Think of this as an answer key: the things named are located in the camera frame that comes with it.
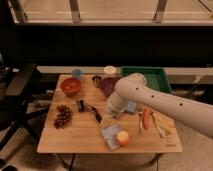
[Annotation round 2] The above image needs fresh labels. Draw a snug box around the black handled brush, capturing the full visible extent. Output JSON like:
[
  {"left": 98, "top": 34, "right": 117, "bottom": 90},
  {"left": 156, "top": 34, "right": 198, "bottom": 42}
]
[{"left": 76, "top": 100, "right": 102, "bottom": 122}]

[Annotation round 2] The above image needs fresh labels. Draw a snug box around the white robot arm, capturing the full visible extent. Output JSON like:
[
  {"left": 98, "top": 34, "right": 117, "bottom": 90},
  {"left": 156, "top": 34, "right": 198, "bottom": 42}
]
[{"left": 106, "top": 73, "right": 213, "bottom": 138}]

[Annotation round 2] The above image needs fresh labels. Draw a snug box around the grey blue cloth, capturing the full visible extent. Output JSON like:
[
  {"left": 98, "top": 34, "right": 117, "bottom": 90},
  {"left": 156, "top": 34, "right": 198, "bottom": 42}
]
[{"left": 100, "top": 125, "right": 122, "bottom": 150}]

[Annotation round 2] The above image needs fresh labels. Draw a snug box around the yellow red apple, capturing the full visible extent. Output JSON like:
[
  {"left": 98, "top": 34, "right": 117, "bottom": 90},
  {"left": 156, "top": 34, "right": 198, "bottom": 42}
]
[{"left": 116, "top": 131, "right": 130, "bottom": 146}]

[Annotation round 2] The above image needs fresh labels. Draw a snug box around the blue sponge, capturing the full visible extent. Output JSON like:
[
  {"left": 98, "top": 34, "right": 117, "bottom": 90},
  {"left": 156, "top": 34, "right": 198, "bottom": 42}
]
[{"left": 126, "top": 101, "right": 137, "bottom": 114}]

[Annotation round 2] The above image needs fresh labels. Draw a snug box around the metal peeler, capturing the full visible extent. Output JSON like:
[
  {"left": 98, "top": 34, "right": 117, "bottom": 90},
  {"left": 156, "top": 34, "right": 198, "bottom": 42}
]
[{"left": 138, "top": 112, "right": 143, "bottom": 134}]

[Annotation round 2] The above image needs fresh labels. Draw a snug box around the wooden folding table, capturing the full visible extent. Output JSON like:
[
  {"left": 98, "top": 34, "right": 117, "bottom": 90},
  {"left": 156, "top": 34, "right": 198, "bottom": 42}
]
[{"left": 37, "top": 74, "right": 183, "bottom": 153}]

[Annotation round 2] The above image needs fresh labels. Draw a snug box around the purple bowl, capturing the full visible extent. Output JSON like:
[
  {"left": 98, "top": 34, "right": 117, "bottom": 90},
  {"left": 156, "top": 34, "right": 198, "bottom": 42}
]
[{"left": 99, "top": 77, "right": 118, "bottom": 97}]

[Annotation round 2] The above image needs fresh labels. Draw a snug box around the orange carrot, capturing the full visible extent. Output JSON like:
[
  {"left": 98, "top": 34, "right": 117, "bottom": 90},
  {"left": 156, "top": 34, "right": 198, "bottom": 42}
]
[{"left": 143, "top": 108, "right": 152, "bottom": 129}]

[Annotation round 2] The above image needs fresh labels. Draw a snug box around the bunch of dark grapes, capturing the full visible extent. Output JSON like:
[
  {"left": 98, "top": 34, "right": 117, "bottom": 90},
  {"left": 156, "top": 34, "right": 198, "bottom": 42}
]
[{"left": 53, "top": 105, "right": 72, "bottom": 129}]

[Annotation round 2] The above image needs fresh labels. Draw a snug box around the red bowl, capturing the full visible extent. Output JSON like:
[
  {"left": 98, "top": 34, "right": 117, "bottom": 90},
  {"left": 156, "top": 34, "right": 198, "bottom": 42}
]
[{"left": 61, "top": 77, "right": 81, "bottom": 96}]

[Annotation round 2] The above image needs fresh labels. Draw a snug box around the blue cup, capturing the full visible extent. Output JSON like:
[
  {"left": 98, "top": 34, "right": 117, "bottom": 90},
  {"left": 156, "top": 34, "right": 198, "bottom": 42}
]
[{"left": 72, "top": 69, "right": 82, "bottom": 79}]

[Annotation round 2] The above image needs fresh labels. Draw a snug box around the green plastic tray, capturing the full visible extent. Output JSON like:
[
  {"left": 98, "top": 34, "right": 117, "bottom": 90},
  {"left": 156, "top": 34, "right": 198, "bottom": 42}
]
[{"left": 121, "top": 66, "right": 171, "bottom": 93}]

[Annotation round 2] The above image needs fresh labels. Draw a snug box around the black office chair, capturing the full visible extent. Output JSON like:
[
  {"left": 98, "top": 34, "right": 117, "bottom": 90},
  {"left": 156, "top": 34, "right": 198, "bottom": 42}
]
[{"left": 0, "top": 63, "right": 49, "bottom": 151}]

